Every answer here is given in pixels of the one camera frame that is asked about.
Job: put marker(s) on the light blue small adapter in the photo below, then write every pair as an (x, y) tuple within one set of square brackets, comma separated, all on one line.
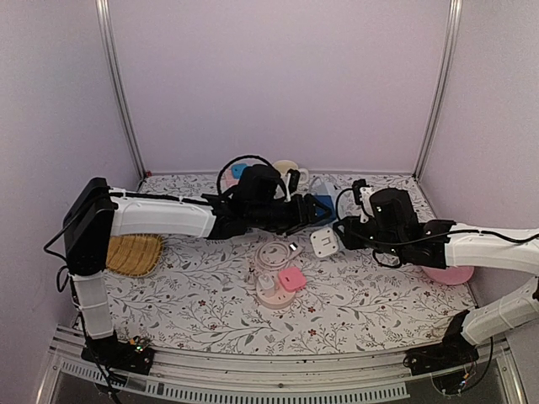
[(237, 169)]

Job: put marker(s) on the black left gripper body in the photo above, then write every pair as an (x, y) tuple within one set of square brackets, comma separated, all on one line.
[(264, 216)]

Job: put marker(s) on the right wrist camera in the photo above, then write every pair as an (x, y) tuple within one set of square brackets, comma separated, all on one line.
[(362, 194)]

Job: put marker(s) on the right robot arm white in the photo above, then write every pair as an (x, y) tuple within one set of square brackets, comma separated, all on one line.
[(506, 252)]

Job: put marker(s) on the pink round plate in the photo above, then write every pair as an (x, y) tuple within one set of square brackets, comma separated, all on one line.
[(450, 276)]

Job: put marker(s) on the yellow woven basket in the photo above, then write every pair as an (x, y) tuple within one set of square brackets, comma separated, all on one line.
[(134, 256)]

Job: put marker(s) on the small white usb charger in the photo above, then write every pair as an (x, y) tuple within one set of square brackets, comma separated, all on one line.
[(266, 282)]

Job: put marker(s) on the front aluminium rail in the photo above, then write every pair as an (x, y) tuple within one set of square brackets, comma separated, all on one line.
[(184, 376)]

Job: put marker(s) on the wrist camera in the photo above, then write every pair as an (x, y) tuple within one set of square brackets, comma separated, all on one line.
[(291, 181), (362, 194)]

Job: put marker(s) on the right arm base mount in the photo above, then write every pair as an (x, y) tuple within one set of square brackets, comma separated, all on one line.
[(453, 350)]

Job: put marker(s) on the cream ceramic mug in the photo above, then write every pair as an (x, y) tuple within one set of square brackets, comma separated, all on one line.
[(283, 166)]

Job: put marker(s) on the white colourful power strip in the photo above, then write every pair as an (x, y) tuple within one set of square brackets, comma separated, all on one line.
[(229, 179)]

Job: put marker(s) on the aluminium frame post right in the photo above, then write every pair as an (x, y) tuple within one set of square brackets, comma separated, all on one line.
[(447, 57)]

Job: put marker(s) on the aluminium frame post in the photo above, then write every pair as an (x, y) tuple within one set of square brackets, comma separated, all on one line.
[(111, 56), (447, 57)]

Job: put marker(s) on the dark blue cube socket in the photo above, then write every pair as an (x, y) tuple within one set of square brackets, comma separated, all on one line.
[(327, 202)]

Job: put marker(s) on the pink round power strip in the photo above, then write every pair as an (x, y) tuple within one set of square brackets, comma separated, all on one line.
[(279, 300)]

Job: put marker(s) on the white square plug adapter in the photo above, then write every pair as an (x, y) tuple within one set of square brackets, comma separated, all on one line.
[(324, 242)]

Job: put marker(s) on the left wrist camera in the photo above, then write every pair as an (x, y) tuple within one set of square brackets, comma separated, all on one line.
[(291, 181)]

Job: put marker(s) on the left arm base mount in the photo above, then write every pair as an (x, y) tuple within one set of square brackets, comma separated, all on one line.
[(135, 356)]

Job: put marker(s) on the pink square plug adapter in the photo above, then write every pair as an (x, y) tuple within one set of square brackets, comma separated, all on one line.
[(292, 279)]

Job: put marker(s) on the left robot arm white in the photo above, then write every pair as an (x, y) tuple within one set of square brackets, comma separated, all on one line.
[(101, 212)]

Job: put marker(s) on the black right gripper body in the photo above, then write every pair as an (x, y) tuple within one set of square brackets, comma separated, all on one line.
[(386, 240)]

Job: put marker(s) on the aluminium frame post left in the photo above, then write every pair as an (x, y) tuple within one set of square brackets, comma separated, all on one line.
[(111, 56)]

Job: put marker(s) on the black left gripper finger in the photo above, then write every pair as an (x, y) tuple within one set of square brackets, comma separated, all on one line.
[(294, 226), (312, 205)]

